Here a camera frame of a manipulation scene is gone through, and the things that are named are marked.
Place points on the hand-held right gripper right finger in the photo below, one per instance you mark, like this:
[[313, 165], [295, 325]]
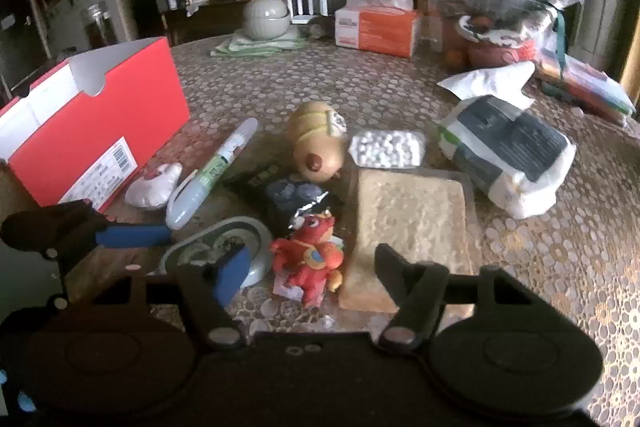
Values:
[[395, 272]]

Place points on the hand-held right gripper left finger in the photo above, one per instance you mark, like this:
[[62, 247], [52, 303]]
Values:
[[232, 272]]

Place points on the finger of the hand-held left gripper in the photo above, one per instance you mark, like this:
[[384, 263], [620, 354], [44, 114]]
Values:
[[135, 236]]

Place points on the round grey-white dish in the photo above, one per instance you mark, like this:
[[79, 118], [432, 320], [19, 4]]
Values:
[[200, 242]]

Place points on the small white packet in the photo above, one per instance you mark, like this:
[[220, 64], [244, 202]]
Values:
[[152, 187]]

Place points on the beige sponge block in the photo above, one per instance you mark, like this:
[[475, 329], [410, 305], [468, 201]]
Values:
[[415, 217]]

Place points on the red dragon toy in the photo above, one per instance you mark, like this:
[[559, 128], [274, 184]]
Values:
[[310, 257]]

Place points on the dark blister pack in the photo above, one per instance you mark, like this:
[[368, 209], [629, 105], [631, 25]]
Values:
[[287, 198]]

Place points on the red cardboard box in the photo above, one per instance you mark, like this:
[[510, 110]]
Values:
[[100, 132]]

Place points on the white pill blister pack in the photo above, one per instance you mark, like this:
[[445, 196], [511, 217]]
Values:
[[385, 149]]

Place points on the tan plush toy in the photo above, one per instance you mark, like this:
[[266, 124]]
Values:
[[315, 147]]

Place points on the white tissue pack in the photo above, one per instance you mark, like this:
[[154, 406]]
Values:
[[515, 147]]

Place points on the glass jar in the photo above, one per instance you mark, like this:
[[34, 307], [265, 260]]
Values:
[[98, 24]]

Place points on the green folded cloth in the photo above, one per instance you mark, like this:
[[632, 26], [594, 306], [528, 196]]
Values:
[[240, 48]]

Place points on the orange tissue box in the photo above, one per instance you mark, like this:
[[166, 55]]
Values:
[[380, 32]]

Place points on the red patterned bowl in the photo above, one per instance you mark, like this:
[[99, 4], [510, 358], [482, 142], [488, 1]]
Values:
[[492, 44]]

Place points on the small grey furry object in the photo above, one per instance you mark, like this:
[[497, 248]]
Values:
[[320, 28]]

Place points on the grey round pot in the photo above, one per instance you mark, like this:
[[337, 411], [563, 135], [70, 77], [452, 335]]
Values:
[[265, 14]]

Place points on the white router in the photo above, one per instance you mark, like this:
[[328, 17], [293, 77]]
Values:
[[307, 7]]

